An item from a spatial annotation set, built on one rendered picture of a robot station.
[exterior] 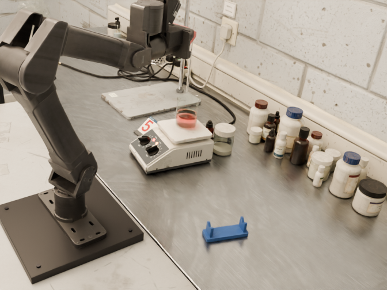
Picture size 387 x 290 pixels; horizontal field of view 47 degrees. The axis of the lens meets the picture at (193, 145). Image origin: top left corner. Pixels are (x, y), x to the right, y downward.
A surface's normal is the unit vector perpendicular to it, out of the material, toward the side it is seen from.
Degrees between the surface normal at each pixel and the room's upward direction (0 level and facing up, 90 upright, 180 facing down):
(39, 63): 90
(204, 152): 90
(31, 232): 1
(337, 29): 90
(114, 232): 1
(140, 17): 90
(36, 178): 0
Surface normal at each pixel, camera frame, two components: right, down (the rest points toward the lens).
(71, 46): 0.87, 0.40
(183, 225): 0.10, -0.86
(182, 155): 0.46, 0.48
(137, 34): -0.57, 0.36
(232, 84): -0.80, 0.22
